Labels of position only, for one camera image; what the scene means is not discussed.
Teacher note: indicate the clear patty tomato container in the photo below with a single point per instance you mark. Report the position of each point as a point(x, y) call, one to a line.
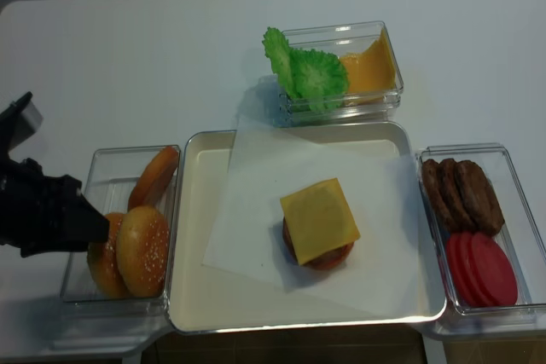
point(519, 239)

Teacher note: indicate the brown patty on burger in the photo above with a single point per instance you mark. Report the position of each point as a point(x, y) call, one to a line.
point(326, 255)

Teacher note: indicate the middle brown meat patty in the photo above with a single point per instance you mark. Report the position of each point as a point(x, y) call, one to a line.
point(452, 197)

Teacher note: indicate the bottom bun on tray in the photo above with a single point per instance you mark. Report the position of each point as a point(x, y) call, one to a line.
point(332, 264)

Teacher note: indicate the left red tomato slice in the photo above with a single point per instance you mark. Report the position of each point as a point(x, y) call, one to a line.
point(458, 273)

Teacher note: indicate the green lettuce leaf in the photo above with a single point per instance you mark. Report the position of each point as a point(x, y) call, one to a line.
point(315, 76)

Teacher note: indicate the white paper sheet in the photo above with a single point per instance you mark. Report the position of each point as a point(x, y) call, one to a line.
point(374, 166)

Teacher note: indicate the left brown meat patty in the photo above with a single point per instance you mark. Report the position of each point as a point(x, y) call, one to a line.
point(430, 180)

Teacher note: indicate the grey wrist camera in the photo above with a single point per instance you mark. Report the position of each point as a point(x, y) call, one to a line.
point(19, 121)

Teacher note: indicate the sesame bun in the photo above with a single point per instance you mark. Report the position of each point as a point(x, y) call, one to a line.
point(102, 261)
point(142, 247)

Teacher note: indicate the yellow cheese slice in container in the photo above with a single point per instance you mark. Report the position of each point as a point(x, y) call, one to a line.
point(370, 72)

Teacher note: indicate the yellow cheese slice on burger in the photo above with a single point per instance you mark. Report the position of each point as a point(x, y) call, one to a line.
point(318, 227)

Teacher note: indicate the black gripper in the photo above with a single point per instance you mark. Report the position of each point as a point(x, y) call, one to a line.
point(34, 210)

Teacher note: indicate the clear bun container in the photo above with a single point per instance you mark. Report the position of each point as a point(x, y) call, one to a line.
point(113, 174)

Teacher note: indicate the right brown meat patty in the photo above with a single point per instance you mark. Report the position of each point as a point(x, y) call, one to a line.
point(479, 197)

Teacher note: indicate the middle red tomato slice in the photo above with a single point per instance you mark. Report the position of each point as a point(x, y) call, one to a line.
point(464, 257)

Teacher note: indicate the orange bottom bun piece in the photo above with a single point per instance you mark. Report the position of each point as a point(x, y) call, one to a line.
point(155, 178)

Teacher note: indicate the brown meat patty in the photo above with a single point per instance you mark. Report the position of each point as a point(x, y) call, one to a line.
point(452, 197)
point(430, 180)
point(479, 197)

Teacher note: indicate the clear lettuce cheese container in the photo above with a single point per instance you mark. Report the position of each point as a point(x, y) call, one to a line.
point(340, 41)

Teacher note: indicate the white serving tray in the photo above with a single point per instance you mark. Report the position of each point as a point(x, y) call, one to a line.
point(207, 299)

